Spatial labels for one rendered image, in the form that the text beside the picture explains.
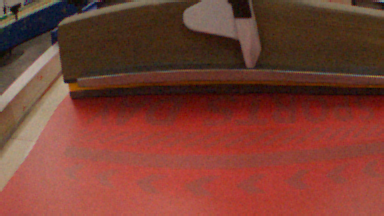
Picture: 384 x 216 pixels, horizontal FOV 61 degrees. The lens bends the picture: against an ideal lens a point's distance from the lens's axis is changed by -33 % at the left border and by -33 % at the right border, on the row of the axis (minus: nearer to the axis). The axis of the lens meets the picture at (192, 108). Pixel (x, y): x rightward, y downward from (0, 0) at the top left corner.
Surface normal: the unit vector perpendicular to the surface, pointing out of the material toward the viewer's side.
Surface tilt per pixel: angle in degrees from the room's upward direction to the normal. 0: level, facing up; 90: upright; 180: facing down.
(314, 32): 90
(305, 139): 0
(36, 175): 0
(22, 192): 0
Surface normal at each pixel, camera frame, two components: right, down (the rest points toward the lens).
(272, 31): -0.22, 0.47
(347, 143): -0.13, -0.88
